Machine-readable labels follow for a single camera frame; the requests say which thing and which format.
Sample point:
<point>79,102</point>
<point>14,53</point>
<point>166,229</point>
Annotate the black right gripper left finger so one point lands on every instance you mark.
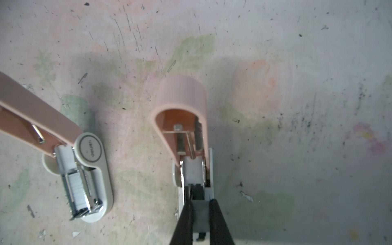
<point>183,233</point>

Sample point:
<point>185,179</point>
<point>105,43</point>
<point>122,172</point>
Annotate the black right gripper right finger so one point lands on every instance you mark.
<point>219,232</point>

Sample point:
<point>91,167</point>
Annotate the pink white stapler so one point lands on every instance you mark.
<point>77,157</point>
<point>179,117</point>

